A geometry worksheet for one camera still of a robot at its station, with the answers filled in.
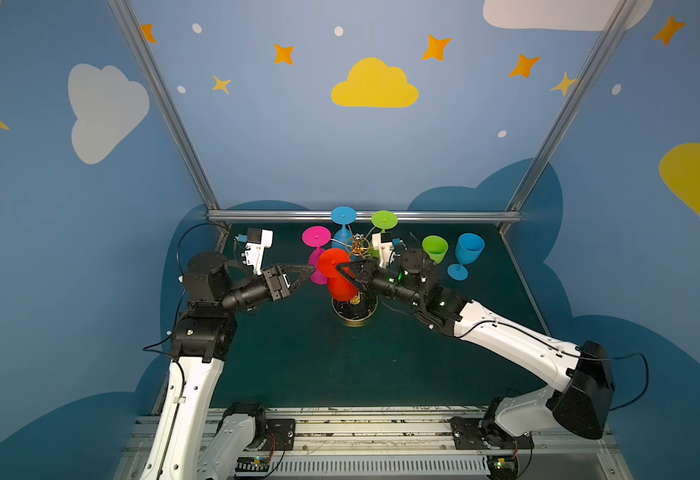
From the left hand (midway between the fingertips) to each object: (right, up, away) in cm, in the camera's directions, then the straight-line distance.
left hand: (309, 268), depth 60 cm
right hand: (+6, +1, +5) cm, 8 cm away
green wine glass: (+37, +5, +38) cm, 53 cm away
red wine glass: (+6, -5, +14) cm, 16 cm away
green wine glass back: (+18, +12, +22) cm, 31 cm away
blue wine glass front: (+47, +5, +35) cm, 59 cm away
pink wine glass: (-1, +8, +18) cm, 19 cm away
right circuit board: (+46, -50, +13) cm, 70 cm away
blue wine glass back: (+6, +14, +23) cm, 28 cm away
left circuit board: (-16, -49, +12) cm, 53 cm away
